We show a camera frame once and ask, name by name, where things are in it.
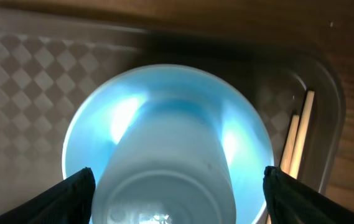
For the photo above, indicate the brown serving tray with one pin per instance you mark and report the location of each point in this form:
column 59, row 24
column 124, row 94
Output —
column 50, row 64

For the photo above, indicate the light blue bowl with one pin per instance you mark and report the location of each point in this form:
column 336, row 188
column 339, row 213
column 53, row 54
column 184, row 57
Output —
column 104, row 117

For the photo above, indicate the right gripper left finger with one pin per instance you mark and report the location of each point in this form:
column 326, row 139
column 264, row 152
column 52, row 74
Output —
column 69, row 201

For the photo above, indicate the light blue cup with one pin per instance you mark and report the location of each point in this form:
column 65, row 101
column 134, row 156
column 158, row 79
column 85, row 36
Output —
column 168, row 167

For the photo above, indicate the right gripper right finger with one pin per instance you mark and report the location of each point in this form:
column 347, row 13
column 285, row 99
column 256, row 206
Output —
column 291, row 202

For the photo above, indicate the wooden chopstick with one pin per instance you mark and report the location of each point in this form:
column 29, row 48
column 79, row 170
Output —
column 289, row 145
column 301, row 134

